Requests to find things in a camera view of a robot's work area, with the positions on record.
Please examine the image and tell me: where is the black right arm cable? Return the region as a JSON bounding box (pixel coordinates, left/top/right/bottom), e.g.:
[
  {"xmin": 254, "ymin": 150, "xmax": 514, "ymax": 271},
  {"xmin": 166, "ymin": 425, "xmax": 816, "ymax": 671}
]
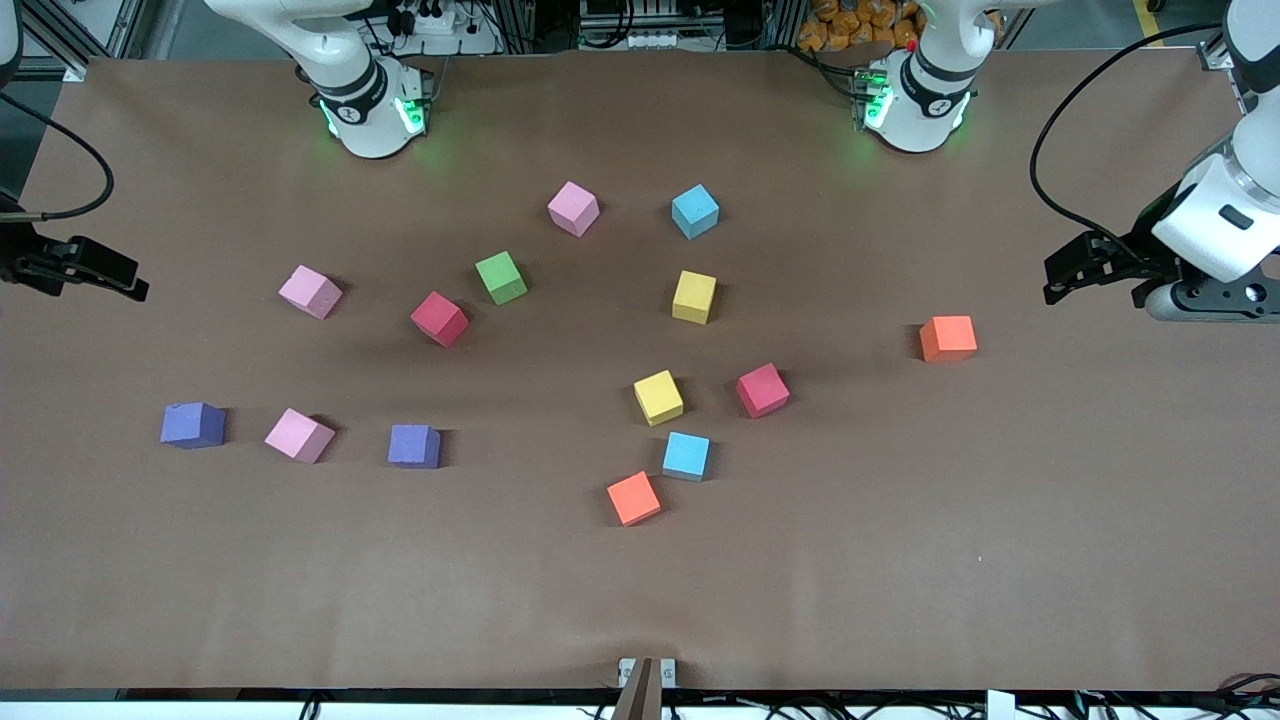
[{"xmin": 0, "ymin": 92, "xmax": 115, "ymax": 221}]

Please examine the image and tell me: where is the green foam cube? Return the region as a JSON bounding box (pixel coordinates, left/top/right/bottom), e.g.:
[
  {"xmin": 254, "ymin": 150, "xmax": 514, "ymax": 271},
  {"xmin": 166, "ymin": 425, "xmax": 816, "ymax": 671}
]
[{"xmin": 474, "ymin": 251, "xmax": 529, "ymax": 306}]

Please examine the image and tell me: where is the pink foam cube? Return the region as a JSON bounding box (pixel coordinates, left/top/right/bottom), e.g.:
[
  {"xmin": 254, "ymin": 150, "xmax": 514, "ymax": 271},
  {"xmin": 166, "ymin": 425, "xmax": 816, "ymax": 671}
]
[
  {"xmin": 264, "ymin": 408, "xmax": 337, "ymax": 465},
  {"xmin": 278, "ymin": 265, "xmax": 344, "ymax": 321},
  {"xmin": 547, "ymin": 181, "xmax": 601, "ymax": 238}
]

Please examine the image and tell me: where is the brown paper table cover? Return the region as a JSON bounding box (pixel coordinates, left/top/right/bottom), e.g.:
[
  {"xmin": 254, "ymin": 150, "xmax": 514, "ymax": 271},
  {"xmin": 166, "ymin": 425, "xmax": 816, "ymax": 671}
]
[{"xmin": 0, "ymin": 48, "xmax": 1280, "ymax": 693}]

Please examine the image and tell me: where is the purple foam cube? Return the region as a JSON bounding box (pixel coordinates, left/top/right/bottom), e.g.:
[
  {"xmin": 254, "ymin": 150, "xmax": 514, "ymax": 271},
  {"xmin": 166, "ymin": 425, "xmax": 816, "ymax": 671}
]
[
  {"xmin": 387, "ymin": 424, "xmax": 442, "ymax": 470},
  {"xmin": 160, "ymin": 402, "xmax": 228, "ymax": 450}
]

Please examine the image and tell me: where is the red foam cube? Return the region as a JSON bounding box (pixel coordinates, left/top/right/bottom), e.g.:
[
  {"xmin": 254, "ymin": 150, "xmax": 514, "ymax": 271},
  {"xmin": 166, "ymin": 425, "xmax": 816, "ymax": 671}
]
[
  {"xmin": 736, "ymin": 362, "xmax": 791, "ymax": 419},
  {"xmin": 410, "ymin": 291, "xmax": 471, "ymax": 349}
]

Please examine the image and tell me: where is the blue foam cube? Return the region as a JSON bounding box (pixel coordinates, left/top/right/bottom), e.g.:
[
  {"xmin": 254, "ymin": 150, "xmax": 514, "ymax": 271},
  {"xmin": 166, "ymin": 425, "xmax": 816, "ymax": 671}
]
[
  {"xmin": 671, "ymin": 184, "xmax": 721, "ymax": 241},
  {"xmin": 662, "ymin": 431, "xmax": 711, "ymax": 483}
]

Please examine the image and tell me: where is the aluminium frame post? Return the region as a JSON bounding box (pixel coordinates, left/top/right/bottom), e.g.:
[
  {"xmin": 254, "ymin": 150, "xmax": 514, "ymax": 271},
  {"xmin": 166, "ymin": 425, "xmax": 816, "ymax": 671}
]
[
  {"xmin": 20, "ymin": 0, "xmax": 151, "ymax": 83},
  {"xmin": 1198, "ymin": 20, "xmax": 1241, "ymax": 73}
]

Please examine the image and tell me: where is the pile of orange objects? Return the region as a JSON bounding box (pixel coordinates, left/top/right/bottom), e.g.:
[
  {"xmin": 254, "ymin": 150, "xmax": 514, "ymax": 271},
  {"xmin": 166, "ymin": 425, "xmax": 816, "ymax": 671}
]
[{"xmin": 798, "ymin": 0, "xmax": 1006, "ymax": 54}]

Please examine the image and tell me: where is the metal table edge bracket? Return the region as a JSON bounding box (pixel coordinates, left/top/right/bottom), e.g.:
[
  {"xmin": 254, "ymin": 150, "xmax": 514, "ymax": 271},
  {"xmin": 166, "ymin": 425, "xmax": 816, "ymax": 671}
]
[{"xmin": 612, "ymin": 656, "xmax": 678, "ymax": 720}]

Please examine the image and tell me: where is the white power strip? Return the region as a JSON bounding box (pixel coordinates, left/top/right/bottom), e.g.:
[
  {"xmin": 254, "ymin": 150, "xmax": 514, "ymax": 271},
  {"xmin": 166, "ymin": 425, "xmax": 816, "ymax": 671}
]
[{"xmin": 385, "ymin": 0, "xmax": 501, "ymax": 57}]

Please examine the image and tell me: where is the metal equipment rack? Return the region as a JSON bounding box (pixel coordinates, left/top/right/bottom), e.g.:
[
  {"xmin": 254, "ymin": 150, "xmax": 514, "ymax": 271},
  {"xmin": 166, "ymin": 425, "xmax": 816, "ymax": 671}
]
[{"xmin": 578, "ymin": 0, "xmax": 691, "ymax": 51}]

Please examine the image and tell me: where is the yellow foam cube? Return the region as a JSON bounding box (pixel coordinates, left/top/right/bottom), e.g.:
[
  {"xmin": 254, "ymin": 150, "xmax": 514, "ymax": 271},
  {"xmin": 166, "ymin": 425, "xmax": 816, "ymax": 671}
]
[
  {"xmin": 671, "ymin": 270, "xmax": 718, "ymax": 326},
  {"xmin": 633, "ymin": 370, "xmax": 686, "ymax": 428}
]

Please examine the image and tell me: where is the orange foam cube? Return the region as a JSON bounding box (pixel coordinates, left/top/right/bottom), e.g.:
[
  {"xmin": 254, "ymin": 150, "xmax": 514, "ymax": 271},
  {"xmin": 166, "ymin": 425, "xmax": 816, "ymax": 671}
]
[
  {"xmin": 919, "ymin": 315, "xmax": 979, "ymax": 363},
  {"xmin": 606, "ymin": 471, "xmax": 663, "ymax": 527}
]

